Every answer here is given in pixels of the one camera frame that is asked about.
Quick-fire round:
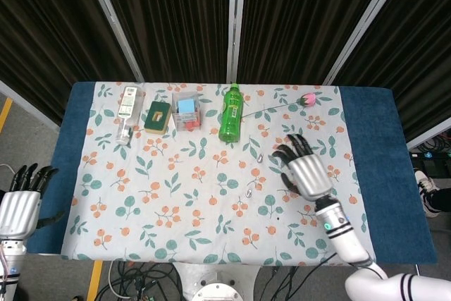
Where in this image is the black floor cable bundle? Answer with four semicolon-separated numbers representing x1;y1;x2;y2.
94;260;186;301
259;264;355;301

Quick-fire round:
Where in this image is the green plastic drink bottle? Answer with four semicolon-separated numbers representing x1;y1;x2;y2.
218;82;245;143

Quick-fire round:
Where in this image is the pink artificial rose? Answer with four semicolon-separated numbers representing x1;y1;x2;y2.
241;92;317;118

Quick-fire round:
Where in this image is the white black sneaker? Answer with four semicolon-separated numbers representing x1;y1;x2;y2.
421;190;443;218
413;168;438;193

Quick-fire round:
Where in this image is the black pleated divider panel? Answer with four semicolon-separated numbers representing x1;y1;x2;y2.
0;0;139;126
94;0;234;83
236;0;395;85
333;0;451;142

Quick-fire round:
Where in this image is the clear plastic bottle white cap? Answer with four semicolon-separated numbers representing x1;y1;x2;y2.
116;85;145;146

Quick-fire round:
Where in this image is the blue cube in box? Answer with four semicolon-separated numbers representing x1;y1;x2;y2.
178;99;197;115

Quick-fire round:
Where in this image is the blue table cover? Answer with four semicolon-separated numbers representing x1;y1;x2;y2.
26;80;438;266

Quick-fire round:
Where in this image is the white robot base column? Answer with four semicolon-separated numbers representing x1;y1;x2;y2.
177;263;264;301

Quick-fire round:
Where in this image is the black power strip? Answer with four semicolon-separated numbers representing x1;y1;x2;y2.
409;148;451;172

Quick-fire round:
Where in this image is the floral orange green tablecloth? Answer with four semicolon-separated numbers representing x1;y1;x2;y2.
60;81;375;266

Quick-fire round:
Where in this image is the yellow floor tape strip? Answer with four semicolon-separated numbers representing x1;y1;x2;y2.
85;260;104;301
0;98;14;133

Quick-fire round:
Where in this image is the white floor cable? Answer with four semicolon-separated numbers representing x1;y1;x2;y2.
106;260;140;299

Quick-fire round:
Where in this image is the white divider frame post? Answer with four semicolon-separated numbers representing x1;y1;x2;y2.
0;80;61;130
80;0;144;82
225;0;247;83
404;127;451;150
322;0;420;86

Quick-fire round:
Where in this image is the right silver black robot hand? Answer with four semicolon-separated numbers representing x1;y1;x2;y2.
271;134;334;203

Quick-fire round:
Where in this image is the yellow green kitchen sponge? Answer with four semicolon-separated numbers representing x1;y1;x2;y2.
143;100;173;135

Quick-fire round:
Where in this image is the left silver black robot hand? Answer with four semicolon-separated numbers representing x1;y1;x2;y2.
0;162;66;241

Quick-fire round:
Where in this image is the clear plastic capsule box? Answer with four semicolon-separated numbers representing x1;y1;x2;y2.
171;92;204;132

